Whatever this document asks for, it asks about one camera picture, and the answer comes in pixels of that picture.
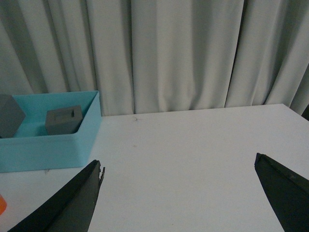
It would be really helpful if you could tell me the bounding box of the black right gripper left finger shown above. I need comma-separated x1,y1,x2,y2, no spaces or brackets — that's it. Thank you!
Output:
10,160,105,232

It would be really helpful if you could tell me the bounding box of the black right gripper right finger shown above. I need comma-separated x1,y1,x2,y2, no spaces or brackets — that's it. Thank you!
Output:
254,153,309,232

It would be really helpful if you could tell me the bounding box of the orange cylinder labelled 4680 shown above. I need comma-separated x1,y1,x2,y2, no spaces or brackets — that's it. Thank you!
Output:
0,195,7,215

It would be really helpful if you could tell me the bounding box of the gray cube with rectangular slot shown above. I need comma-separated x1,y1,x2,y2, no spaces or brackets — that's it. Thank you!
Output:
45,105,83,135

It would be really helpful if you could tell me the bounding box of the gray cube with round hole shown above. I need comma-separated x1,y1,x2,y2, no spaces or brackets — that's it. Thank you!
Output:
0,94,26,138

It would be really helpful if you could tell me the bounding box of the light blue plastic box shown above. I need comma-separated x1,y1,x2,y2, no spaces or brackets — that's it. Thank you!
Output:
0,91,101,173

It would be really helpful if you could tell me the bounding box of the white pleated curtain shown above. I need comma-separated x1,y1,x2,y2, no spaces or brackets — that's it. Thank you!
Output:
0,0,309,116

